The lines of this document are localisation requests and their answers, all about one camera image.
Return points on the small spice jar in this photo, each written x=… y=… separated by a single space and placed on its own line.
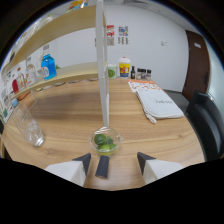
x=144 y=74
x=149 y=75
x=138 y=74

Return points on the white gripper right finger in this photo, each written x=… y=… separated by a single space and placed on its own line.
x=156 y=168

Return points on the blue and yellow wall poster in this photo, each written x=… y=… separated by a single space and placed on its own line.
x=123 y=34

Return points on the orange storage box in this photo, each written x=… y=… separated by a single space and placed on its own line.
x=22 y=96

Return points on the blue liquid bottle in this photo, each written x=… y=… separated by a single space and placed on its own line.
x=49 y=66

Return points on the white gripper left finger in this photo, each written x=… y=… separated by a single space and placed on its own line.
x=71 y=171

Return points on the white wall switch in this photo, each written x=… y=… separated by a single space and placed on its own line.
x=163 y=43

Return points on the green and white mug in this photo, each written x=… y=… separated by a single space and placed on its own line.
x=112 y=72

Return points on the clear glass with ice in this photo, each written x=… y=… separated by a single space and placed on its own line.
x=29 y=126

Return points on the dark grey flat tool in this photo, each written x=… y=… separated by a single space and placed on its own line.
x=102 y=166

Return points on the white wooden two-tier shelf rack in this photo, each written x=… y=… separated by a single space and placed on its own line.
x=101 y=66

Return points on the dark sauce bottle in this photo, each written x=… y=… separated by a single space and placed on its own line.
x=133 y=73

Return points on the dark brown door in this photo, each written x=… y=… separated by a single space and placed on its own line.
x=197 y=65

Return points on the red and white wall poster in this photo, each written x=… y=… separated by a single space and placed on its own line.
x=110 y=35

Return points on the black office chair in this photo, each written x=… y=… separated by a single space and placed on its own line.
x=206 y=126

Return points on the yellow cartoon print can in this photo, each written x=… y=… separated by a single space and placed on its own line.
x=78 y=4

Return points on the orange and white paper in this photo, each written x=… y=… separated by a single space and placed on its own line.
x=143 y=85

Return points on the glass jar of limes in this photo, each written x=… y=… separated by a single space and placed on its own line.
x=105 y=142

